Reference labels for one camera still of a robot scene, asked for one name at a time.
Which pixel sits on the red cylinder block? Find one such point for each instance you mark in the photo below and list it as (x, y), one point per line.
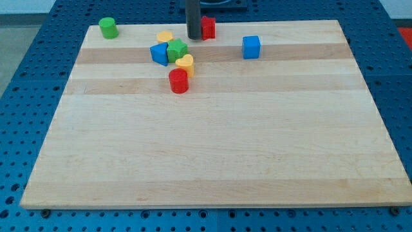
(178, 79)

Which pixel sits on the green cylinder block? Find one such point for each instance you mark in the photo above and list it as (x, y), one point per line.
(108, 27)

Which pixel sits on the blue cube block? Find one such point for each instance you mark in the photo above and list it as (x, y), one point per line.
(251, 47)

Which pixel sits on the wooden board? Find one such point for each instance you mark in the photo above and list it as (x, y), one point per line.
(295, 128)

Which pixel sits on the green star block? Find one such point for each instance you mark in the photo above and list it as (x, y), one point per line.
(176, 49)

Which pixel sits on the blue triangle block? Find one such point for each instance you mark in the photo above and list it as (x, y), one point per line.
(159, 53)

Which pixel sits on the yellow hexagon block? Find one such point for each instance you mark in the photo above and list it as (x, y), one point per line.
(164, 36)

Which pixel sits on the red star block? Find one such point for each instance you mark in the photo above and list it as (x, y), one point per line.
(208, 28)

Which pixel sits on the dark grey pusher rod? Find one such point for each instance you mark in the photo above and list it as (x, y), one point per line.
(193, 19)

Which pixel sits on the yellow heart block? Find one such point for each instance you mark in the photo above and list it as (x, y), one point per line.
(186, 63)

